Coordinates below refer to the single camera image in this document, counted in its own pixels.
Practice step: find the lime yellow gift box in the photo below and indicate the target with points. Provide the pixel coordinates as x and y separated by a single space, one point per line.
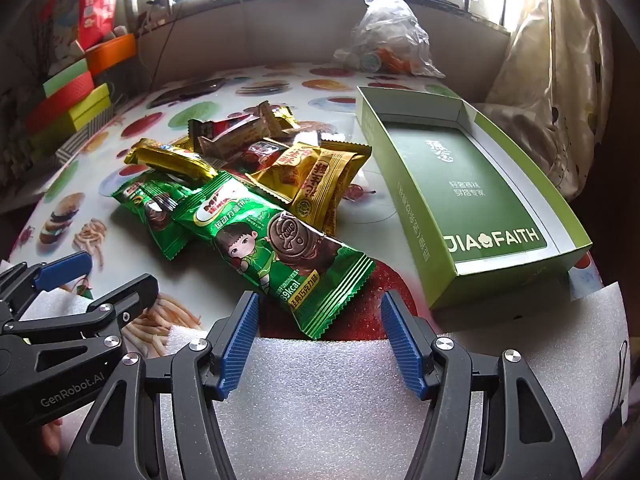
90 105

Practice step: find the green snack packet child print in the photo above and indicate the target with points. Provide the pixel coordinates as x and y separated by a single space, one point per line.
250 240

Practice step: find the orange gift box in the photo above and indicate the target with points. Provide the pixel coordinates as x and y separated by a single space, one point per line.
112 52

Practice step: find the stack of coloured boxes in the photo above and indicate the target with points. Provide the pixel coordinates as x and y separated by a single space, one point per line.
55 105

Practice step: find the green snack packet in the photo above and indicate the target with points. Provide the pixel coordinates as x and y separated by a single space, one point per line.
150 210

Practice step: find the red carton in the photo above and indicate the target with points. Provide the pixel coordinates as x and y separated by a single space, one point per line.
97 5

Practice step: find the person's left hand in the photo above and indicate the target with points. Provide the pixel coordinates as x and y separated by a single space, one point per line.
52 429

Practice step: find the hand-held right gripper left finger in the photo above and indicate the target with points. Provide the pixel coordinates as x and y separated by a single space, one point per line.
240 345

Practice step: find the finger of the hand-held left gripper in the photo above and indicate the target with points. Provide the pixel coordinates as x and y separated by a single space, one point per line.
142 287
65 266

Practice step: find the fruit print tablecloth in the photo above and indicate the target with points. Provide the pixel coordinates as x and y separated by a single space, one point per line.
125 240

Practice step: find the red black snack packet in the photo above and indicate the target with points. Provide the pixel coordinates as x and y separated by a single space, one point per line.
262 152
215 129

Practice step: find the small round sealed cup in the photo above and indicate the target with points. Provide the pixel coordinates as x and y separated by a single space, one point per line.
370 62

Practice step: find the small green gift box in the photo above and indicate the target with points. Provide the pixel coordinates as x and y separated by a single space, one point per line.
67 77

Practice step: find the yellow peanut candy packet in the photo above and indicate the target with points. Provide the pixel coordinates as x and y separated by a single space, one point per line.
325 180
285 170

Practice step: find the long gold snack bar packet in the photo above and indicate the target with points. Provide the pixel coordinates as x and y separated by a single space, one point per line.
170 160

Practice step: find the gold brown snack packet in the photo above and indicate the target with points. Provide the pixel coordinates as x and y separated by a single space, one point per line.
272 117

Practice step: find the colourful printed carton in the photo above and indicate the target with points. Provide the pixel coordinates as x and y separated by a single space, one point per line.
62 25

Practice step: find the white foam sheet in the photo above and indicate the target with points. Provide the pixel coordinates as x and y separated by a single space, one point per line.
325 410

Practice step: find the dark smartphone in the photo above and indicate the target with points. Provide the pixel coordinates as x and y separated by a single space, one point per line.
185 92

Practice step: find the clear plastic bag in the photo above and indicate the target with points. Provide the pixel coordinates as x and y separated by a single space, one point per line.
390 25

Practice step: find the orange wrapped item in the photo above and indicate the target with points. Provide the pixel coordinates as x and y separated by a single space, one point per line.
394 59

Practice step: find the pink red snack packet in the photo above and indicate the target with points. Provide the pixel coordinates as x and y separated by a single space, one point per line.
220 146

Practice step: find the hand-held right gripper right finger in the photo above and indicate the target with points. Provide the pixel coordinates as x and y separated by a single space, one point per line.
405 345

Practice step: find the black white striped box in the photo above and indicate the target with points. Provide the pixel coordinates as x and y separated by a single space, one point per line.
82 140

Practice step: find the long green cardboard box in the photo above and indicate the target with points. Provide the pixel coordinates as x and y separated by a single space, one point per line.
475 185

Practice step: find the cream dotted curtain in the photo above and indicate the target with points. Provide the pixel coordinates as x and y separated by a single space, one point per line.
560 85

